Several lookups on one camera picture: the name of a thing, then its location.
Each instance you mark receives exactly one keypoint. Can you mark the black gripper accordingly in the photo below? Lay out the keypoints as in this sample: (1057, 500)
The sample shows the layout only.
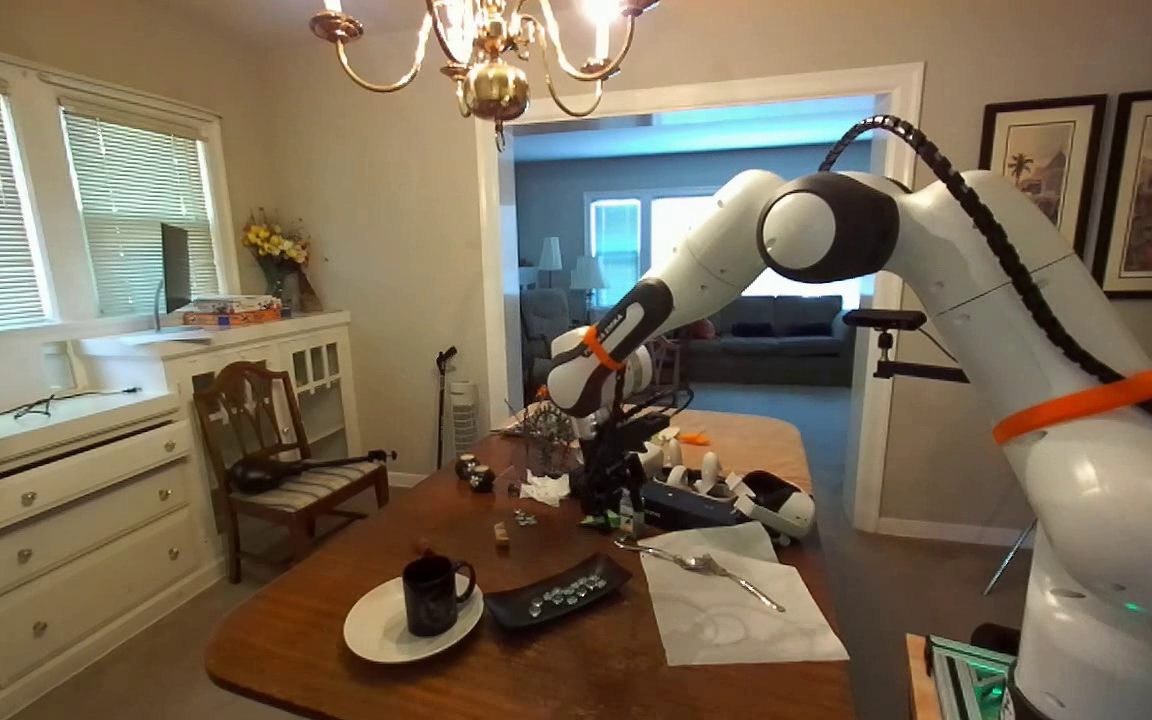
(624, 443)

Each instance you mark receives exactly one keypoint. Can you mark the black rectangular plate with pebbles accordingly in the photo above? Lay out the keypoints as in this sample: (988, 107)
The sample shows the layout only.
(557, 596)

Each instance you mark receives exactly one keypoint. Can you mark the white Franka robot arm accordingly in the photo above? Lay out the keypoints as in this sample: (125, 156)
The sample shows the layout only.
(1110, 505)

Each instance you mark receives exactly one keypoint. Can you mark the white round plate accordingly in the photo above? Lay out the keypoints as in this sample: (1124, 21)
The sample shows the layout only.
(376, 632)

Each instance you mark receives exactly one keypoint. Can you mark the small glass jar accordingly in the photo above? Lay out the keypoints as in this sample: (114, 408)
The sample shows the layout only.
(630, 513)

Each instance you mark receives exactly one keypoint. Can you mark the crumpled white tissue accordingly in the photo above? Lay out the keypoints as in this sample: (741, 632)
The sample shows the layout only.
(545, 490)

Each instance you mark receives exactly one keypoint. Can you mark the white VR controller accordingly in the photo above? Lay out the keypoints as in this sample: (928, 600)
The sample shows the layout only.
(708, 475)
(668, 449)

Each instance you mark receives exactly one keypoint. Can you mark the long black box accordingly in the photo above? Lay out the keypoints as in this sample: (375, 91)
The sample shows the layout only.
(690, 505)

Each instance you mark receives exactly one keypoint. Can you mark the loose green glass pebbles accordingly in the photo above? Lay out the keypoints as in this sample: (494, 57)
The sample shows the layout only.
(527, 517)

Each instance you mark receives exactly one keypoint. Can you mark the small brown object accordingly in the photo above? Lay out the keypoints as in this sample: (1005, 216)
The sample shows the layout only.
(503, 528)

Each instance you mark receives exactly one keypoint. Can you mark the small dark object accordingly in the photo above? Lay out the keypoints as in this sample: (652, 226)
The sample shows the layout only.
(473, 475)

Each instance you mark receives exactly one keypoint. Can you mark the white VR headset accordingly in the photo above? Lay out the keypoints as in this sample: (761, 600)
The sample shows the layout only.
(777, 505)

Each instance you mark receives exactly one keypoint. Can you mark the white cloth napkin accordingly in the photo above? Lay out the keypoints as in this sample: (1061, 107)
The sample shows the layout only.
(737, 632)

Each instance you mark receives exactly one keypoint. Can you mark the black cane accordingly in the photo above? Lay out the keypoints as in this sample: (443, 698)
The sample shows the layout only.
(446, 400)

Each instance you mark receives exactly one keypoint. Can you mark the black mug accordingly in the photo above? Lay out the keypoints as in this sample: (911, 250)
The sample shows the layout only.
(434, 595)

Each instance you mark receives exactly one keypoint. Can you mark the dark sofa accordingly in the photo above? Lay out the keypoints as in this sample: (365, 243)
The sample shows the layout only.
(777, 340)

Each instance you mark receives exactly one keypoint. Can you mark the black object on chair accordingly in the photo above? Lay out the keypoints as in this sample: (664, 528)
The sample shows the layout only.
(309, 471)

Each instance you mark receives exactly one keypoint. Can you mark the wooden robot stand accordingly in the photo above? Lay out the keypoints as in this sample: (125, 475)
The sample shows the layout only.
(916, 682)

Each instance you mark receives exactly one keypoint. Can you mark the white glass-door cabinet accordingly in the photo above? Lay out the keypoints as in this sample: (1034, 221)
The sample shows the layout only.
(271, 386)

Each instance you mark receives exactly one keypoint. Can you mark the wooden chair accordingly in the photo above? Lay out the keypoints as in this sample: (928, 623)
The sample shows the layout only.
(251, 412)

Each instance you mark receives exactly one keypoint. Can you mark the yellow flower bouquet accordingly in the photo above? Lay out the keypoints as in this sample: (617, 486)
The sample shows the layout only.
(278, 245)

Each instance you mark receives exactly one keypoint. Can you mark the brass chandelier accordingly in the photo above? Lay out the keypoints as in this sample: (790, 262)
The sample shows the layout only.
(490, 81)

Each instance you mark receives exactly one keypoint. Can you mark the black flat panel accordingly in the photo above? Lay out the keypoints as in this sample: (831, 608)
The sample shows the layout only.
(178, 264)

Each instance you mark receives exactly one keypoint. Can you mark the white dresser with drawers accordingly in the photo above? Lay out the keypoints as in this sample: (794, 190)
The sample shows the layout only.
(71, 561)

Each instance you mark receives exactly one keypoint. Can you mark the narrow white window blind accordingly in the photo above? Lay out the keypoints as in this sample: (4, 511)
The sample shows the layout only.
(137, 215)

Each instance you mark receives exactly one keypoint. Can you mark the black camera stand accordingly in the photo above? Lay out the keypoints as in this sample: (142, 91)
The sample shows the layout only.
(891, 323)

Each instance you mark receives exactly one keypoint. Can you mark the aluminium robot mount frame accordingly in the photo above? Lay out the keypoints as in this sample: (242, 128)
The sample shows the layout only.
(977, 682)

